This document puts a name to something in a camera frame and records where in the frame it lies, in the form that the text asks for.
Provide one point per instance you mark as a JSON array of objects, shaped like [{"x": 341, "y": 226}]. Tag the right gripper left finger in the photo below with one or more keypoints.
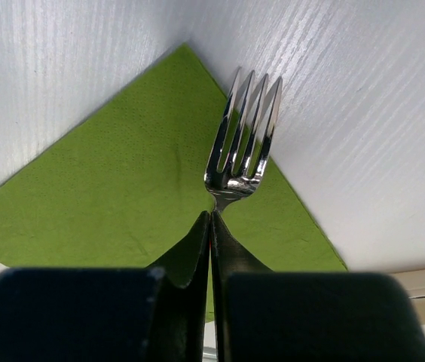
[{"x": 155, "y": 313}]

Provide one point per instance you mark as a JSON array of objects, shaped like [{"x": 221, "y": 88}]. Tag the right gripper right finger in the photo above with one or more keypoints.
[{"x": 263, "y": 315}]

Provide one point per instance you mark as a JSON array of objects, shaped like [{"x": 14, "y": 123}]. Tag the silver fork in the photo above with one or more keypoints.
[{"x": 241, "y": 149}]

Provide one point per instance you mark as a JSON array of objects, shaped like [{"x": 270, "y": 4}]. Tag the green paper napkin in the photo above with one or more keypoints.
[{"x": 124, "y": 186}]

